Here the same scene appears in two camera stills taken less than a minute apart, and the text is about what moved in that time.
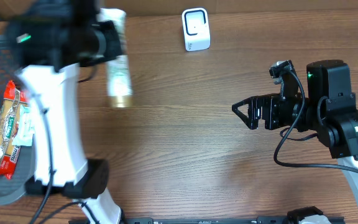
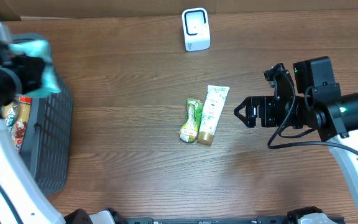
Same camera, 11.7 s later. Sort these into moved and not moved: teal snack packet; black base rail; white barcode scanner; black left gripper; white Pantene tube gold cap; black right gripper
Moved: black left gripper; white Pantene tube gold cap; teal snack packet
Not moved: black base rail; white barcode scanner; black right gripper
